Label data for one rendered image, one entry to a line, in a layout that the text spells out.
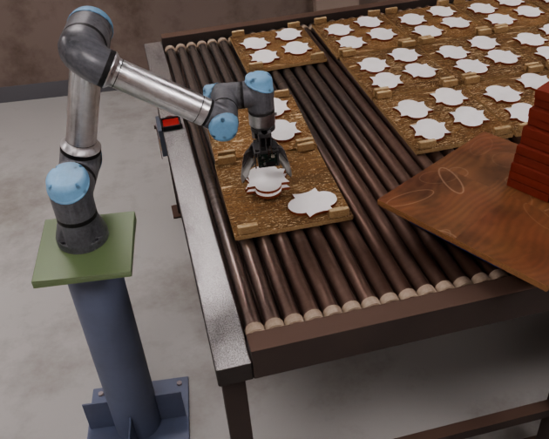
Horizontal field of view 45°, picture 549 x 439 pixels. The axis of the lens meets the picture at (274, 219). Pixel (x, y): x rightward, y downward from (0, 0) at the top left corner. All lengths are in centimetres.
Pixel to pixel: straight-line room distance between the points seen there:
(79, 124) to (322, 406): 140
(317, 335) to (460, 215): 51
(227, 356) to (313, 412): 107
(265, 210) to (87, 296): 60
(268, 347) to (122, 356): 84
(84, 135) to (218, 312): 64
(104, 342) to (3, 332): 107
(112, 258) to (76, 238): 12
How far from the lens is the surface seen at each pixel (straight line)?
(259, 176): 205
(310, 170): 213
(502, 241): 171
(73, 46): 170
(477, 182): 192
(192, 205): 206
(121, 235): 202
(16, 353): 310
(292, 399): 265
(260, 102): 185
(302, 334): 156
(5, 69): 520
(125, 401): 244
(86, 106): 190
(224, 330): 164
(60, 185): 189
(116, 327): 219
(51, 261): 200
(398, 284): 174
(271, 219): 193
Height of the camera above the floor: 208
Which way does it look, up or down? 37 degrees down
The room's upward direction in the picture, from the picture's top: 4 degrees counter-clockwise
